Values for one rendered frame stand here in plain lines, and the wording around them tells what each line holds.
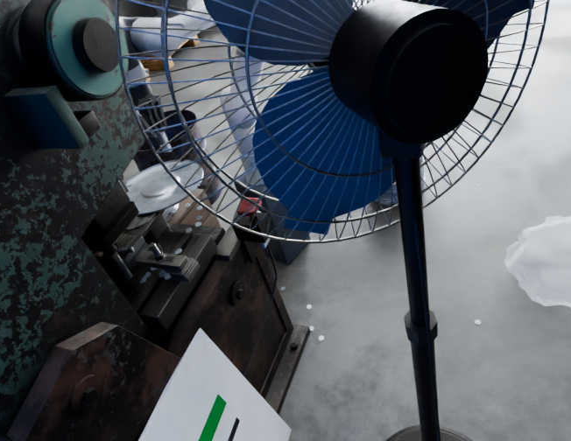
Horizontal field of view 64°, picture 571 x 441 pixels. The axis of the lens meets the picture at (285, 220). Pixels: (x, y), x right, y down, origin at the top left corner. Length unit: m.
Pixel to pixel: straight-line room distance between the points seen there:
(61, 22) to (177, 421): 0.92
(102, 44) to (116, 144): 0.27
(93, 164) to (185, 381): 0.59
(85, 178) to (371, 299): 1.29
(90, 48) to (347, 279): 1.48
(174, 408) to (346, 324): 0.88
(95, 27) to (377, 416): 1.40
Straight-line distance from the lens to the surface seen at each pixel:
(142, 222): 1.39
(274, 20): 0.57
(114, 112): 1.10
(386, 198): 2.33
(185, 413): 1.28
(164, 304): 1.23
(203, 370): 1.32
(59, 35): 0.88
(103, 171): 1.08
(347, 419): 1.71
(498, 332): 1.87
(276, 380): 1.79
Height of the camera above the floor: 1.54
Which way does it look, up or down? 40 degrees down
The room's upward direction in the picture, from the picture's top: 18 degrees counter-clockwise
